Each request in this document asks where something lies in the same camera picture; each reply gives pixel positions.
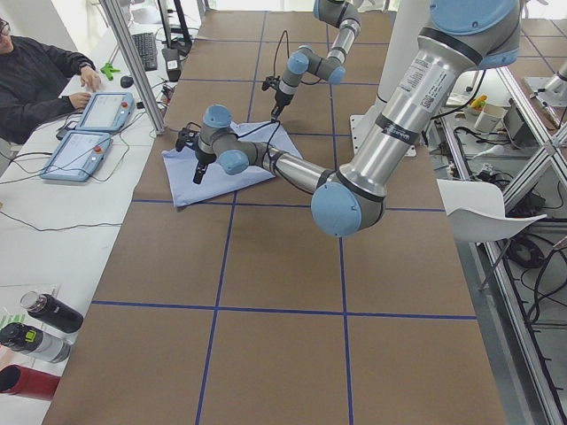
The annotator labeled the aluminium frame post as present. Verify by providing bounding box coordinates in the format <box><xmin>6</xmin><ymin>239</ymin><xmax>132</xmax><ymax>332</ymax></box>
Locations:
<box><xmin>100</xmin><ymin>0</ymin><xmax>165</xmax><ymax>135</ymax></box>

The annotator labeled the blue teach pendant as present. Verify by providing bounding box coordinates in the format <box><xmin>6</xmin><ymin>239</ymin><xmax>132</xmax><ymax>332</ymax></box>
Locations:
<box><xmin>40</xmin><ymin>130</ymin><xmax>112</xmax><ymax>182</ymax></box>
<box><xmin>75</xmin><ymin>92</ymin><xmax>136</xmax><ymax>133</ymax></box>

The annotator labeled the blue tape line crosswise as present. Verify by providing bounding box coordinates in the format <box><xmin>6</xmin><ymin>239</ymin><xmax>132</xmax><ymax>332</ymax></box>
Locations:
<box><xmin>91</xmin><ymin>300</ymin><xmax>477</xmax><ymax>321</ymax></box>

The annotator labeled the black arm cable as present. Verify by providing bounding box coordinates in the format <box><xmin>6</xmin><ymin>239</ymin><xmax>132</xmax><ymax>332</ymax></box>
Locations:
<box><xmin>234</xmin><ymin>120</ymin><xmax>289</xmax><ymax>174</ymax></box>
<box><xmin>272</xmin><ymin>28</ymin><xmax>320</xmax><ymax>86</ymax></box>

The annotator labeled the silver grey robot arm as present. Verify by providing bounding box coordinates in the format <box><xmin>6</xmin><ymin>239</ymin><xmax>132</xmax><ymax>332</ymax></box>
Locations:
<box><xmin>261</xmin><ymin>1</ymin><xmax>361</xmax><ymax>122</ymax></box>
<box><xmin>192</xmin><ymin>1</ymin><xmax>524</xmax><ymax>237</ymax></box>

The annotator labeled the white plastic chair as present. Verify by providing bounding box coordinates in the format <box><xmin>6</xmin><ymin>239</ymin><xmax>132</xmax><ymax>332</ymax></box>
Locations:
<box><xmin>437</xmin><ymin>179</ymin><xmax>547</xmax><ymax>243</ymax></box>

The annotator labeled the seated person in black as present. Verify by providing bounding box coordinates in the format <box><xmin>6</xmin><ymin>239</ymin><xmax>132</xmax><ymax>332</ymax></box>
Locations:
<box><xmin>1</xmin><ymin>19</ymin><xmax>101</xmax><ymax>144</ymax></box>

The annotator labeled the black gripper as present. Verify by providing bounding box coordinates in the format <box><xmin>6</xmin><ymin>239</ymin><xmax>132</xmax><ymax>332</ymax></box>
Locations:
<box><xmin>261</xmin><ymin>76</ymin><xmax>295</xmax><ymax>122</ymax></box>
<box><xmin>175</xmin><ymin>127</ymin><xmax>216</xmax><ymax>184</ymax></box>

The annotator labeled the red bottle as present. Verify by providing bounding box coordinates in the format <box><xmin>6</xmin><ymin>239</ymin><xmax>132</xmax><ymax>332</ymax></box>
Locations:
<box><xmin>1</xmin><ymin>365</ymin><xmax>60</xmax><ymax>401</ymax></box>

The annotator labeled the grey black thermos bottle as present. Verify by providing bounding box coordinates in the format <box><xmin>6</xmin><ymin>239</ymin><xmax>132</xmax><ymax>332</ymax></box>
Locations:
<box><xmin>1</xmin><ymin>322</ymin><xmax>71</xmax><ymax>363</ymax></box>

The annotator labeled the light blue striped shirt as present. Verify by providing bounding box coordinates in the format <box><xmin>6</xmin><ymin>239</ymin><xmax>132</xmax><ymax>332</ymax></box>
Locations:
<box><xmin>161</xmin><ymin>121</ymin><xmax>302</xmax><ymax>207</ymax></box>

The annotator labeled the near blue teach pendant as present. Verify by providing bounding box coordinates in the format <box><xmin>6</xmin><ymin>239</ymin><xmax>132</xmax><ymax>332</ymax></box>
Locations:
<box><xmin>40</xmin><ymin>130</ymin><xmax>112</xmax><ymax>182</ymax></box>

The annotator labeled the black keyboard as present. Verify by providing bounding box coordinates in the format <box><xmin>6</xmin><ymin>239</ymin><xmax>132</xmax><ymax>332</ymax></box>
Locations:
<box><xmin>131</xmin><ymin>32</ymin><xmax>158</xmax><ymax>71</ymax></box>

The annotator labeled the far blue teach pendant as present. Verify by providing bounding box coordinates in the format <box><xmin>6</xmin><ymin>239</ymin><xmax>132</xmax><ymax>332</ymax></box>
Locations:
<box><xmin>75</xmin><ymin>92</ymin><xmax>136</xmax><ymax>133</ymax></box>

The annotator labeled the black computer mouse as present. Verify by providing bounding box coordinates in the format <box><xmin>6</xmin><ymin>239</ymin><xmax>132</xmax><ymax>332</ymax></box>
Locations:
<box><xmin>120</xmin><ymin>75</ymin><xmax>134</xmax><ymax>89</ymax></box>

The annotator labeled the green plastic toy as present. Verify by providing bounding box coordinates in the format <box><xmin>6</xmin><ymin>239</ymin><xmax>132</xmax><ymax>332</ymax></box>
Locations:
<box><xmin>100</xmin><ymin>62</ymin><xmax>120</xmax><ymax>81</ymax></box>

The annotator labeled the black water bottle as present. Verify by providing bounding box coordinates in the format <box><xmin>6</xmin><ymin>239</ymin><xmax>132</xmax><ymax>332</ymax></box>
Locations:
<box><xmin>20</xmin><ymin>291</ymin><xmax>83</xmax><ymax>334</ymax></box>

